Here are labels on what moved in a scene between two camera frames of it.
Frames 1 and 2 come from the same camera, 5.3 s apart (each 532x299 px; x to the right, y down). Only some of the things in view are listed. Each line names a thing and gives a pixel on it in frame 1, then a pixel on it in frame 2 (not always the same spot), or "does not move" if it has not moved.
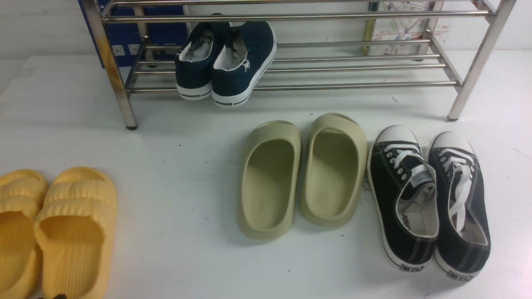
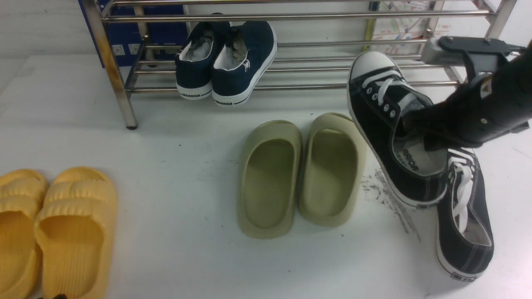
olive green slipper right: [335, 157] does not move
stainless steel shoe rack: [321, 46] does not move
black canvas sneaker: [461, 248] does not move
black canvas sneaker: [404, 187] -> [381, 95]
